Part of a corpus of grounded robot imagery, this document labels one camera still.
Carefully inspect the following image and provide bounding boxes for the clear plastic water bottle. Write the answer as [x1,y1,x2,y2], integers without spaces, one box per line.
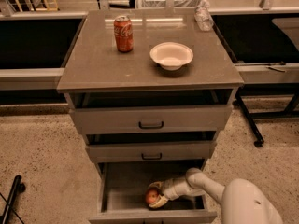
[194,7,214,32]

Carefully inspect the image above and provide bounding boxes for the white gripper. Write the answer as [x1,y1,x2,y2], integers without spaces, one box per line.
[148,177,200,209]

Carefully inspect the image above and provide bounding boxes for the grey top drawer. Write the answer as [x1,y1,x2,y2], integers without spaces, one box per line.
[68,89,232,134]

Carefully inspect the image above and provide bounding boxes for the grey bottom drawer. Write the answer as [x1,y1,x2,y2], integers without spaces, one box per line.
[90,160,217,224]

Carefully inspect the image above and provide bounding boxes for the grey drawer cabinet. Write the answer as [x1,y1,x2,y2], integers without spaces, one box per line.
[56,8,245,173]

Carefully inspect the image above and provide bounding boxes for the grey middle drawer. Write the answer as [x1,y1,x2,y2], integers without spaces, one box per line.
[86,131,217,162]

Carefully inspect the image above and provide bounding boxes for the black table leg with caster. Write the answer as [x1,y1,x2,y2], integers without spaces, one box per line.
[235,93,264,147]

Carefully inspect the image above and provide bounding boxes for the red cola can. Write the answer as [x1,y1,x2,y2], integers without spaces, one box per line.
[114,15,133,52]

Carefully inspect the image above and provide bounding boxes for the red apple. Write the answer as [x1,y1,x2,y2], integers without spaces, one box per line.
[145,189,159,204]

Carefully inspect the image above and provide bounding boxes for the white wire basket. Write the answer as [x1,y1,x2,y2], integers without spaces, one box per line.
[135,0,210,9]

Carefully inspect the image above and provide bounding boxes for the white paper bowl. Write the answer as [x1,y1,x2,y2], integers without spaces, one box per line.
[149,42,193,71]

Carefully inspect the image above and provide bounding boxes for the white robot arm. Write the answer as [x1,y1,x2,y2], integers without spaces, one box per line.
[145,168,283,224]

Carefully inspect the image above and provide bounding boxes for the grey drawer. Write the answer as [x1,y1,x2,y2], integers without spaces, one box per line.
[86,131,217,162]
[90,160,217,224]
[68,89,232,134]

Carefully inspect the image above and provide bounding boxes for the grey side table right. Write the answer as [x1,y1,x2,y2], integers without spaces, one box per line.
[234,17,299,121]

